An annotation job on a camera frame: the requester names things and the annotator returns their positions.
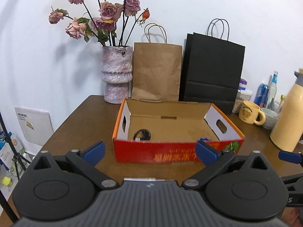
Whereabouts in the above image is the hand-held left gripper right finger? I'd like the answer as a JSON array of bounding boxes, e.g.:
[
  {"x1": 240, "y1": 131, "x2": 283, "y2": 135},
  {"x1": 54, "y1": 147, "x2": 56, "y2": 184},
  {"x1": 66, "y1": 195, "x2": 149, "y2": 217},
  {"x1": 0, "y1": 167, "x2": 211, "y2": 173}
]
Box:
[{"x1": 181, "y1": 141, "x2": 273, "y2": 191}]

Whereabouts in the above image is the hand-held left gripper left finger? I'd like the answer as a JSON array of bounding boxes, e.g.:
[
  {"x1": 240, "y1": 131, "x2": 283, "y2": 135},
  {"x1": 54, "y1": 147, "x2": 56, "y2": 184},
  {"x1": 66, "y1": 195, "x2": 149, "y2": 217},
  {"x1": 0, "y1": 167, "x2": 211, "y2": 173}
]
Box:
[{"x1": 30, "y1": 141, "x2": 119, "y2": 191}]

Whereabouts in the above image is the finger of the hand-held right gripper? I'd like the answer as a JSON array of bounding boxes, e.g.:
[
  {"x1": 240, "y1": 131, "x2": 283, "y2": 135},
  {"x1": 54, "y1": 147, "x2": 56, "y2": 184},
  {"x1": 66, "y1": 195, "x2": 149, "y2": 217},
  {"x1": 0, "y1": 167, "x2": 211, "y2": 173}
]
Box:
[{"x1": 278, "y1": 150, "x2": 303, "y2": 165}]

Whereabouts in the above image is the orange red cardboard box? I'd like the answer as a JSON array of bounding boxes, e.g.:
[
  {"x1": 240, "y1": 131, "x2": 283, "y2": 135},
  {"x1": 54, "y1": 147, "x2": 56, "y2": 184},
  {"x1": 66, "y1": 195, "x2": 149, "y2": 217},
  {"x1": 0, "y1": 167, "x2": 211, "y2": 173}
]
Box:
[{"x1": 112, "y1": 98, "x2": 246, "y2": 163}]

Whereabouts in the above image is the cream thermos jug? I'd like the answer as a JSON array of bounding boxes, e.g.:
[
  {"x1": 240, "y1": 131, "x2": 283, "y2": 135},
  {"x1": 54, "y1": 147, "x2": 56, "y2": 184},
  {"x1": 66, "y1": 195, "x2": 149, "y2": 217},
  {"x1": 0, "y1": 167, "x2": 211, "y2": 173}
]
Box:
[{"x1": 270, "y1": 68, "x2": 303, "y2": 153}]

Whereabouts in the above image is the pale green white cup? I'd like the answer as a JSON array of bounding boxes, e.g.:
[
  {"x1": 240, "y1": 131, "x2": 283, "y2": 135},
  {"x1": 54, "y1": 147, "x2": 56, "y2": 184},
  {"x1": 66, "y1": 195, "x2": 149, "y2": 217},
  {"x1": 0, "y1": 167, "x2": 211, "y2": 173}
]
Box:
[{"x1": 260, "y1": 108, "x2": 280, "y2": 130}]

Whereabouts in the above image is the yellow bear mug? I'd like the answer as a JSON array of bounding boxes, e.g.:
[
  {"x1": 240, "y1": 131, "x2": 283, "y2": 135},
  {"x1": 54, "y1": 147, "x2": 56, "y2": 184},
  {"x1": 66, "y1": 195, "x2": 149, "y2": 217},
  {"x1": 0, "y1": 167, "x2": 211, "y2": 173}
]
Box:
[{"x1": 238, "y1": 100, "x2": 266, "y2": 125}]

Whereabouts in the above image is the blue drink can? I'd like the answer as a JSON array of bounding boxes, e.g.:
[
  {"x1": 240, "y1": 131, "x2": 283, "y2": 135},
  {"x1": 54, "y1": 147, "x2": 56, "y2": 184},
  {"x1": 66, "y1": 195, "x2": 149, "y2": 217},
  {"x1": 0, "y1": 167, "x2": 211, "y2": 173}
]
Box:
[{"x1": 254, "y1": 83, "x2": 270, "y2": 108}]

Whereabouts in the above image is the clear white-lidded food container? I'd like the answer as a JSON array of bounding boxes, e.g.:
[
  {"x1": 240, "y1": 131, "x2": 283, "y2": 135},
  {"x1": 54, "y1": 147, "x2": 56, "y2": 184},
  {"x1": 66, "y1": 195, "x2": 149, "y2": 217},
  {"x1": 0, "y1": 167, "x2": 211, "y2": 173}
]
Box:
[{"x1": 232, "y1": 86, "x2": 253, "y2": 114}]

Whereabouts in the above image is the clear glass bottle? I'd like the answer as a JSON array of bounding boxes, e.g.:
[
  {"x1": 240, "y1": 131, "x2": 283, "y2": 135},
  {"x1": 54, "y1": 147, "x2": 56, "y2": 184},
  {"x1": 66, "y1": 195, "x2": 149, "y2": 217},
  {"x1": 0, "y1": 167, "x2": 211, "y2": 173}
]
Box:
[{"x1": 266, "y1": 70, "x2": 278, "y2": 109}]

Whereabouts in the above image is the white green pouch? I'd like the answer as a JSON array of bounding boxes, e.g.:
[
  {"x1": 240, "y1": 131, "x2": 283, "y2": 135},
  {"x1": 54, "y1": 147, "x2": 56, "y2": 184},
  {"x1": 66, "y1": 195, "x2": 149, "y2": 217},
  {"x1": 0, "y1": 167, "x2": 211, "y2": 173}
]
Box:
[{"x1": 11, "y1": 134, "x2": 27, "y2": 162}]

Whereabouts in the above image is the black tripod stand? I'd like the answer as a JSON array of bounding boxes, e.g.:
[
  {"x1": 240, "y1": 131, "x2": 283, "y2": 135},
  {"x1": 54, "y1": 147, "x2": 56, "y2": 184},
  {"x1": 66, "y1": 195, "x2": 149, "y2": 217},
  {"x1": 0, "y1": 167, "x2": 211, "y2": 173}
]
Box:
[{"x1": 0, "y1": 111, "x2": 32, "y2": 224}]

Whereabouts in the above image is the mottled pink ceramic vase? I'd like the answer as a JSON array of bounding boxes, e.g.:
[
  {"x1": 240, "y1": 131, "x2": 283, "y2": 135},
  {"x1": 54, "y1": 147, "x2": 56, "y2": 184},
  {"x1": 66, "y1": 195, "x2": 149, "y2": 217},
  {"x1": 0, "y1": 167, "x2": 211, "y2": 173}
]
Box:
[{"x1": 101, "y1": 45, "x2": 134, "y2": 104}]

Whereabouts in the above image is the black paper bag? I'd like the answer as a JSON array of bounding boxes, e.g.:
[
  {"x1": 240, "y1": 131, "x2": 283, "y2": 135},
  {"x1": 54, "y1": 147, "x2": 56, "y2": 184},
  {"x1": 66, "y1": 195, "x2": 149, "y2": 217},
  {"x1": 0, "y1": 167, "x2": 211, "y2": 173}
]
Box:
[{"x1": 179, "y1": 18, "x2": 246, "y2": 115}]

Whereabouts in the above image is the blue white packet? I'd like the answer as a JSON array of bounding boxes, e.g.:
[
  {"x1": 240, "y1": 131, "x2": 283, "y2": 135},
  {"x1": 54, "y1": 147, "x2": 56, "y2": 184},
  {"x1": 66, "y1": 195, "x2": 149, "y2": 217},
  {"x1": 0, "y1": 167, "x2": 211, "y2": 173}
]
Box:
[{"x1": 0, "y1": 131, "x2": 13, "y2": 171}]

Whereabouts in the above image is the brown paper bag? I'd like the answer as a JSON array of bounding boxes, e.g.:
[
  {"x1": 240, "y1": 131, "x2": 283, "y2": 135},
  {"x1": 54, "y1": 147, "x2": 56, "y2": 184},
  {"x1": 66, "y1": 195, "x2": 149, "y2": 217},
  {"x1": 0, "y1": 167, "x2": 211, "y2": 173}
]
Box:
[{"x1": 131, "y1": 23, "x2": 183, "y2": 102}]

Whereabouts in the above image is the dried pink rose bouquet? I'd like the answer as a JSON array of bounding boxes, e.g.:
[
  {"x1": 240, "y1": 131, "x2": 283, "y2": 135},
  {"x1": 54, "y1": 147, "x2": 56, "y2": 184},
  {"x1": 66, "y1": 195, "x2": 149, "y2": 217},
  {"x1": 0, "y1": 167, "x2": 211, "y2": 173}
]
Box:
[{"x1": 48, "y1": 0, "x2": 151, "y2": 47}]

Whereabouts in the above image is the coiled black cable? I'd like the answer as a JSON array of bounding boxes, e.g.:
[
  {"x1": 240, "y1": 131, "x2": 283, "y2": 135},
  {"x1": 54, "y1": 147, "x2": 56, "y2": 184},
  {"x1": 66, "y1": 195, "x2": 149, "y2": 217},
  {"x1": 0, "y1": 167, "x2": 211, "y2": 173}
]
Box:
[{"x1": 133, "y1": 129, "x2": 151, "y2": 141}]

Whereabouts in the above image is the white wall panel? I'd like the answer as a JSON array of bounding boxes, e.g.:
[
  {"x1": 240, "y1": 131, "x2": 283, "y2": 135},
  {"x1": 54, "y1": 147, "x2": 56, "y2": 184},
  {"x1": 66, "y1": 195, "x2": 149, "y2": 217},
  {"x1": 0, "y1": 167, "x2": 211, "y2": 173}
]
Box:
[{"x1": 15, "y1": 106, "x2": 54, "y2": 146}]

